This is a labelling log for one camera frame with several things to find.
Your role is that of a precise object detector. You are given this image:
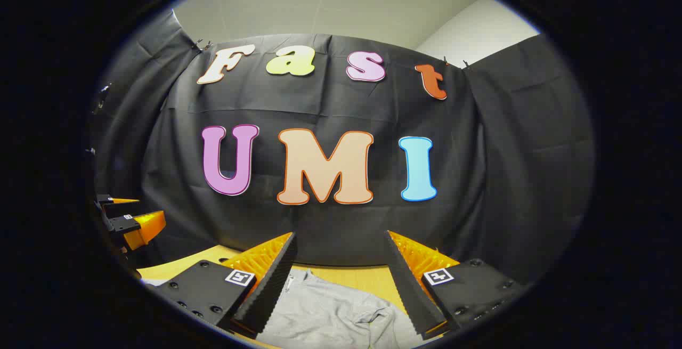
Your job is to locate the grey zip-neck sweatshirt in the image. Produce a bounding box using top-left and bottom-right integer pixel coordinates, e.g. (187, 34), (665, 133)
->
(257, 268), (427, 349)

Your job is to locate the black backdrop cloth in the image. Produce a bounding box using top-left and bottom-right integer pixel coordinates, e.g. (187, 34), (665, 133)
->
(91, 11), (596, 286)

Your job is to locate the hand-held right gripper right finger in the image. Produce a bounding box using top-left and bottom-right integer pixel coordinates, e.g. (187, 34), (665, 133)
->
(384, 230), (534, 340)

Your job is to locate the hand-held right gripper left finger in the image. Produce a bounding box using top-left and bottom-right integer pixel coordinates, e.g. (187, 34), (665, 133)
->
(152, 232), (299, 340)

